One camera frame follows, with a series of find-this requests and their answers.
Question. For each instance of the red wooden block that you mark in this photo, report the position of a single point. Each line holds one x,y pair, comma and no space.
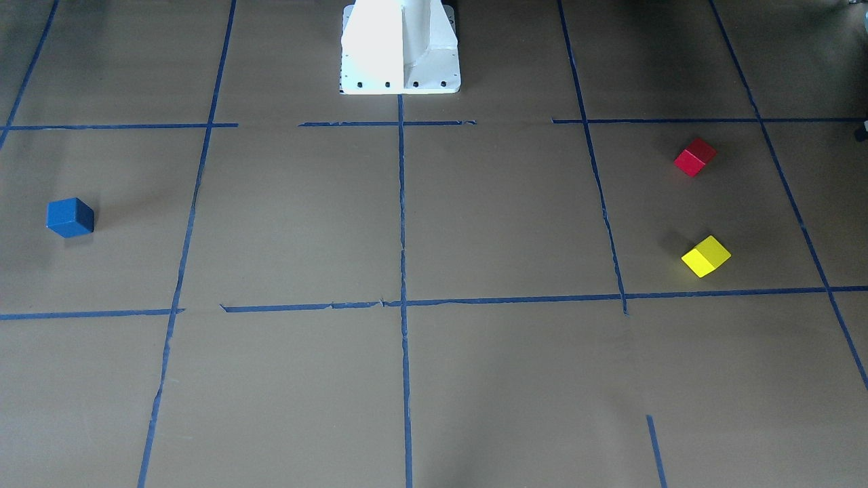
696,155

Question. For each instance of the blue wooden block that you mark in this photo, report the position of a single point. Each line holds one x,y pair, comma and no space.
70,218

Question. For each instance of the yellow wooden block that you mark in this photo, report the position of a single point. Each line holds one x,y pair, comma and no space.
706,256

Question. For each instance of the white camera post with base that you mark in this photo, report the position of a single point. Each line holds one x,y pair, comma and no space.
399,47

